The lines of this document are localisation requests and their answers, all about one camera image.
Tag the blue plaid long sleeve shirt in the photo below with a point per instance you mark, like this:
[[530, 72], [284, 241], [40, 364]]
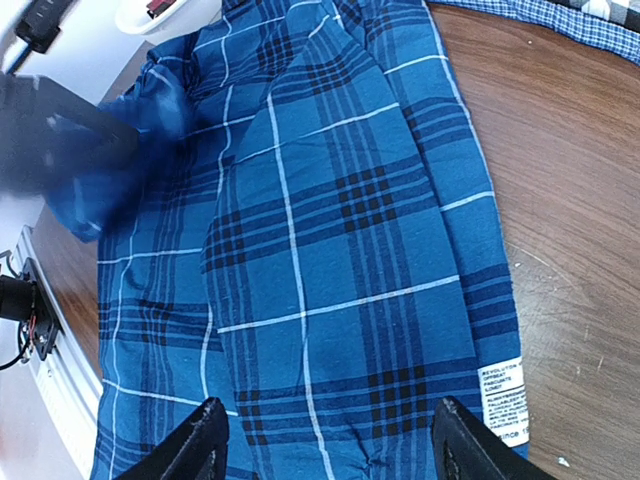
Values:
[[308, 233]]

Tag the red black plaid shirt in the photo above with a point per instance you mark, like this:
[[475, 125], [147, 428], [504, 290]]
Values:
[[155, 8]]

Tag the blue checked folded shirt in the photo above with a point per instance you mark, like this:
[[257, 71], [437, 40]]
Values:
[[581, 27]]

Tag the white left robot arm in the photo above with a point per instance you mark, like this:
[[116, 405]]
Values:
[[49, 134]]

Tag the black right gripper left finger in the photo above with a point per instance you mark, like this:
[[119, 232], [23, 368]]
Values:
[[196, 449]]

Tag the black white graphic folded shirt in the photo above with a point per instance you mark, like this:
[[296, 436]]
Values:
[[622, 12]]

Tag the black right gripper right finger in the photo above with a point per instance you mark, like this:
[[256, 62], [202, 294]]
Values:
[[464, 448]]

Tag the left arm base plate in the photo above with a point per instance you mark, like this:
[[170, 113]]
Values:
[[42, 327]]

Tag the white plastic basket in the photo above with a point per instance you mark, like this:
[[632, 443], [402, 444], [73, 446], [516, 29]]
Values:
[[134, 18]]

